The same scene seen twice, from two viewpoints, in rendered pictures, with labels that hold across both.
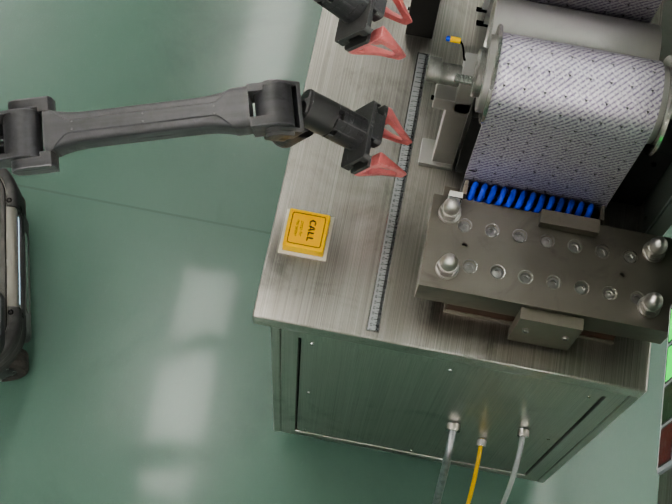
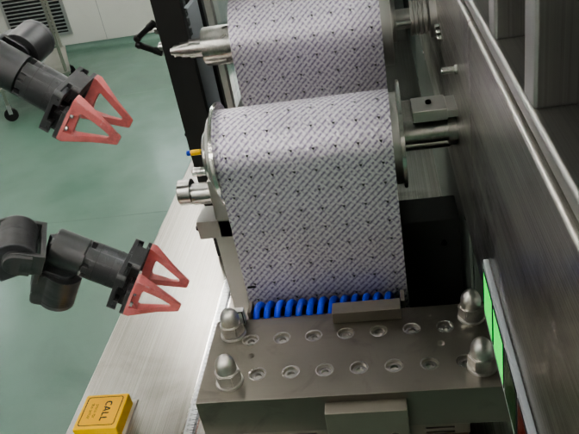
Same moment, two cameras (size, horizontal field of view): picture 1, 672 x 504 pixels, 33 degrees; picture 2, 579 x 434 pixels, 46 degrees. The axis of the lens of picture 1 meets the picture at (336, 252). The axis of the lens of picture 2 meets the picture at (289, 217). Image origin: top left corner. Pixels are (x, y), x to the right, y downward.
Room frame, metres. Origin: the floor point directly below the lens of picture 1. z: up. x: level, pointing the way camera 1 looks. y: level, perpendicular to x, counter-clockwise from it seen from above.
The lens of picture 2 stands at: (0.01, -0.36, 1.65)
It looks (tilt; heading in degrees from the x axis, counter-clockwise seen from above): 30 degrees down; 6
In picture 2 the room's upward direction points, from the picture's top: 11 degrees counter-clockwise
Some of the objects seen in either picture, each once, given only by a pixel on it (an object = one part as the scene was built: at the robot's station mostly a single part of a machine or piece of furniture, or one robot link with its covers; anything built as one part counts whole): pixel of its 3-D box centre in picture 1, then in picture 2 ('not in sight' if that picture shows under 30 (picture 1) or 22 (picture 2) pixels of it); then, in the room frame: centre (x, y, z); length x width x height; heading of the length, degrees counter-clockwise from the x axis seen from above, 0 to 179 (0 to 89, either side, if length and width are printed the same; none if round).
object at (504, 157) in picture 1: (547, 165); (318, 246); (0.83, -0.31, 1.12); 0.23 x 0.01 x 0.18; 85
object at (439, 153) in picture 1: (446, 113); (227, 257); (0.93, -0.15, 1.05); 0.06 x 0.05 x 0.31; 85
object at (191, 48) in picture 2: not in sight; (188, 49); (1.15, -0.13, 1.33); 0.06 x 0.03 x 0.03; 85
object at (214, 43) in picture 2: not in sight; (222, 44); (1.15, -0.19, 1.33); 0.06 x 0.06 x 0.06; 85
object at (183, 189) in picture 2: (433, 69); (186, 192); (0.94, -0.12, 1.18); 0.04 x 0.02 x 0.04; 175
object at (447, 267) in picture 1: (448, 263); (226, 368); (0.67, -0.18, 1.05); 0.04 x 0.04 x 0.04
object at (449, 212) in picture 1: (451, 207); (230, 321); (0.77, -0.17, 1.05); 0.04 x 0.04 x 0.04
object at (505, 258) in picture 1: (546, 268); (355, 366); (0.70, -0.34, 1.00); 0.40 x 0.16 x 0.06; 85
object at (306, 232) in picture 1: (306, 232); (103, 416); (0.75, 0.05, 0.91); 0.07 x 0.07 x 0.02; 85
